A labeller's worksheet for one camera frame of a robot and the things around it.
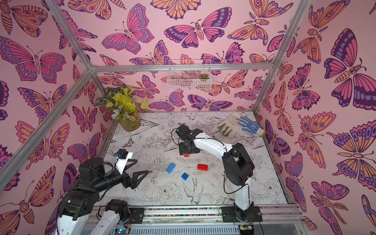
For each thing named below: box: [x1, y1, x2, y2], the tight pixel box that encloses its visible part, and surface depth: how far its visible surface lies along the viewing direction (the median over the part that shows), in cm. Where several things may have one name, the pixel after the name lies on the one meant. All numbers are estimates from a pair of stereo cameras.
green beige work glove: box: [217, 111, 243, 138], surface depth 112 cm
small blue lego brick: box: [181, 172, 189, 181], surface depth 88 cm
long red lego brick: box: [197, 163, 209, 172], surface depth 91 cm
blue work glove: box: [235, 116, 265, 136], surface depth 112 cm
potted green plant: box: [95, 84, 149, 132], surface depth 102 cm
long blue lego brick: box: [164, 162, 177, 175], surface depth 91 cm
